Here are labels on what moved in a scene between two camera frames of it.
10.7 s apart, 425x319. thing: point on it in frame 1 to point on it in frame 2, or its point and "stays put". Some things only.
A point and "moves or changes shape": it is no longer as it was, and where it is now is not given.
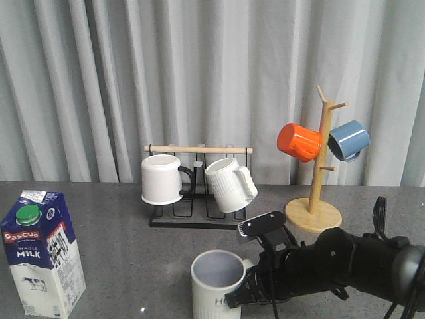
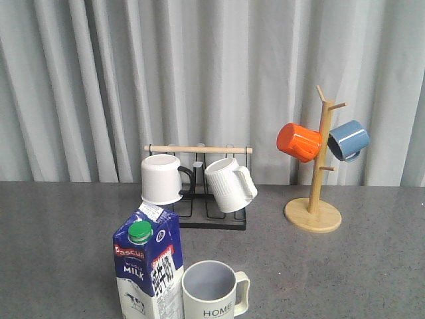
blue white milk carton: x=42 y=253 to x=149 y=265
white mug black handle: x=162 y=179 stays put
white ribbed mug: x=234 y=187 stays put
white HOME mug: x=214 y=274 moves or changes shape
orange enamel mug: x=299 y=142 stays put
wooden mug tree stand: x=313 y=214 stays put
